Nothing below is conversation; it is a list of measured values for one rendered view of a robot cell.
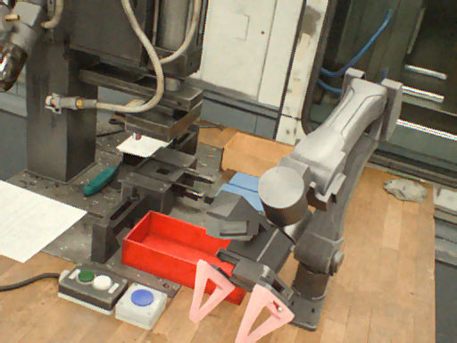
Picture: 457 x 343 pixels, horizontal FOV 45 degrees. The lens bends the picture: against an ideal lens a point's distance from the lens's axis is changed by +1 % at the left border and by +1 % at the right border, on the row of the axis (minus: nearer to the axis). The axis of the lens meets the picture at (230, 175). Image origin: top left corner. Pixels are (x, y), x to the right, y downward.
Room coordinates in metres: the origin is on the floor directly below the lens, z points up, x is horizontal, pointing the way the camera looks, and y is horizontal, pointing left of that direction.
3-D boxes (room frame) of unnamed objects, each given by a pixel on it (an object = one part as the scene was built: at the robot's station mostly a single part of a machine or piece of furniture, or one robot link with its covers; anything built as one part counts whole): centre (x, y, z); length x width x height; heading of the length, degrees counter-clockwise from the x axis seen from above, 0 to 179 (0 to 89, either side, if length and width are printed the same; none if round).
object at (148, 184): (1.11, 0.16, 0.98); 0.20 x 0.10 x 0.01; 166
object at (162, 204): (1.11, 0.16, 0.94); 0.20 x 0.10 x 0.07; 166
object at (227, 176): (1.19, -0.05, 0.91); 0.17 x 0.16 x 0.02; 166
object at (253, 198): (1.14, -0.05, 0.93); 0.15 x 0.07 x 0.03; 77
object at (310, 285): (0.86, -0.19, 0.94); 0.20 x 0.07 x 0.08; 166
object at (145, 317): (0.72, 0.11, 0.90); 0.07 x 0.07 x 0.06; 76
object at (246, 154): (1.34, -0.10, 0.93); 0.25 x 0.13 x 0.08; 76
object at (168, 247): (0.87, 0.05, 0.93); 0.25 x 0.12 x 0.06; 76
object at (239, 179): (1.22, -0.08, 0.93); 0.15 x 0.07 x 0.03; 76
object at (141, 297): (0.72, 0.11, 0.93); 0.04 x 0.04 x 0.02
